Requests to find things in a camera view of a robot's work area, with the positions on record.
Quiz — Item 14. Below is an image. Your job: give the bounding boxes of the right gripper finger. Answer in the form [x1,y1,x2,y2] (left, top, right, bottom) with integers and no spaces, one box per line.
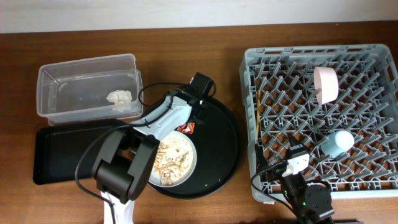
[254,144,268,170]
[288,134,310,152]

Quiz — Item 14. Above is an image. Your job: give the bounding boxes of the red snack wrapper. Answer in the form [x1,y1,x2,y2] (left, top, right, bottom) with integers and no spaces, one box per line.
[177,122,195,134]

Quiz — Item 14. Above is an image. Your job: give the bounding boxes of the blue cup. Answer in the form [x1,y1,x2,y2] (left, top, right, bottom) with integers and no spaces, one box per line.
[321,130,354,159]

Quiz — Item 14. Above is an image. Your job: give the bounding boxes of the grey plate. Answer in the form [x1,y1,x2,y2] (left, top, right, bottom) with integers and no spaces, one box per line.
[147,129,198,188]

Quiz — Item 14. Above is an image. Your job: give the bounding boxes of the rice and peanut leftovers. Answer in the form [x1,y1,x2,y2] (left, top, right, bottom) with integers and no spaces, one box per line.
[149,134,195,186]

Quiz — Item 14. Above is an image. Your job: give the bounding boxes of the wooden chopstick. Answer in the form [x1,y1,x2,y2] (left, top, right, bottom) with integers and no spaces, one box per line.
[256,90,261,141]

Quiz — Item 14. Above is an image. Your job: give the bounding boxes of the pink bowl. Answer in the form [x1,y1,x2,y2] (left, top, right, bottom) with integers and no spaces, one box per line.
[314,67,339,105]

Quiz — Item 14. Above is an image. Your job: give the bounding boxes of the white tissue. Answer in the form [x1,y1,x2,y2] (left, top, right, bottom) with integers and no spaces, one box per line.
[106,90,132,112]

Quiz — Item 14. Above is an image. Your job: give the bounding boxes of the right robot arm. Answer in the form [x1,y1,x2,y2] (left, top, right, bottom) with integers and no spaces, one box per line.
[251,134,335,224]

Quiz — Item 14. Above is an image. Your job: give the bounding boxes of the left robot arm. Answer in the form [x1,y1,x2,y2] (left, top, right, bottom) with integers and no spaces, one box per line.
[91,90,202,223]

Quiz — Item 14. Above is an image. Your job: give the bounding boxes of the grey dishwasher rack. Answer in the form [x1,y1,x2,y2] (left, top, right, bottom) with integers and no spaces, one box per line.
[239,44,397,199]

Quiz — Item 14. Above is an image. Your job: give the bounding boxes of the round black tray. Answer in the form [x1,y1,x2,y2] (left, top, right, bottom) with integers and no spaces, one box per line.
[148,98,243,199]

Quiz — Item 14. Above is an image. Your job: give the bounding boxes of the clear plastic bin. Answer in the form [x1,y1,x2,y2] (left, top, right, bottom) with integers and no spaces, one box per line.
[36,54,143,125]

